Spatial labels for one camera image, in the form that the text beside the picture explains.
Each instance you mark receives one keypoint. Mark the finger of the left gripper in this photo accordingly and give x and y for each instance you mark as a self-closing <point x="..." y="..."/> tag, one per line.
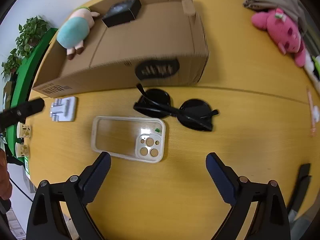
<point x="17" y="114"/>

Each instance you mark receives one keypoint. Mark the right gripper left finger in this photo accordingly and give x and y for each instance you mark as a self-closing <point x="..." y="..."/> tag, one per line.
<point x="46" y="220"/>

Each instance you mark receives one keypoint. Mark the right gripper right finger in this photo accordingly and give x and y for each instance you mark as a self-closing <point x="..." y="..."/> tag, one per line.
<point x="270" y="220"/>

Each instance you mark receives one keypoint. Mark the white folding phone stand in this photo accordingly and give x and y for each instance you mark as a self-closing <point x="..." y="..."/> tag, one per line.
<point x="64" y="109"/>

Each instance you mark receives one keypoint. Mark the clear white phone case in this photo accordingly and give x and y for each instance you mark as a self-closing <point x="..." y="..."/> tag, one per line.
<point x="131" y="138"/>

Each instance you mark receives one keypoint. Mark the teal pink plush doll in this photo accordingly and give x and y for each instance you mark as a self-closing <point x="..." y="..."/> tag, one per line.
<point x="73" y="32"/>

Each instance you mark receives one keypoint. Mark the black round sunglasses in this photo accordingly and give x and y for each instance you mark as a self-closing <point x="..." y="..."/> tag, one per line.
<point x="194" y="114"/>

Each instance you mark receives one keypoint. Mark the black charger box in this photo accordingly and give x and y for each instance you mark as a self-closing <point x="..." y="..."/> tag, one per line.
<point x="122" y="12"/>

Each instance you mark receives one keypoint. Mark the brown cardboard box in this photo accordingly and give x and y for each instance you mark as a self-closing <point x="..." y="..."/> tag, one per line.
<point x="164" y="46"/>

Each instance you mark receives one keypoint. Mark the operator hand on handle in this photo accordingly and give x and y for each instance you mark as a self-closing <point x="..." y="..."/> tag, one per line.
<point x="5" y="184"/>

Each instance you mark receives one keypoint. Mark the paper cup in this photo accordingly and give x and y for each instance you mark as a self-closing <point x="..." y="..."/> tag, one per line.
<point x="21" y="150"/>
<point x="23" y="130"/>

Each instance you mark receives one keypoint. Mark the green potted plant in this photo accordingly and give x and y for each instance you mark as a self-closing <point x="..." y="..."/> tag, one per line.
<point x="30" y="34"/>
<point x="11" y="64"/>

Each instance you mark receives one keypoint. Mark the white panda plush toy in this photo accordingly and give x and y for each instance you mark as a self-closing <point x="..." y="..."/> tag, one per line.
<point x="312" y="69"/>

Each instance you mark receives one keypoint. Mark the pink plush toy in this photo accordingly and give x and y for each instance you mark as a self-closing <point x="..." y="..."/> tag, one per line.
<point x="283" y="31"/>

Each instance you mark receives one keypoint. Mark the grey black folded cloth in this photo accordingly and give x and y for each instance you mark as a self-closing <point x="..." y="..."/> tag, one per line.
<point x="290" y="7"/>

